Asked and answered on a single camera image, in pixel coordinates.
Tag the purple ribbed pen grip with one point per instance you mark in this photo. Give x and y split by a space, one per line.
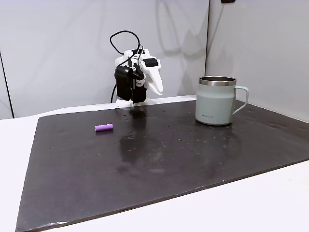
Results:
104 127

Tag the pale green steel-rimmed mug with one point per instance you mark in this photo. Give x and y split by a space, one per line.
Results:
213 104

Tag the dark glossy table mat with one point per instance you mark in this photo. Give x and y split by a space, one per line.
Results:
149 164

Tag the black camera box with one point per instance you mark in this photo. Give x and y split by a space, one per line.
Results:
123 83

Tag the black wall-mounted object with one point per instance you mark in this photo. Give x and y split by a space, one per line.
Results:
228 1

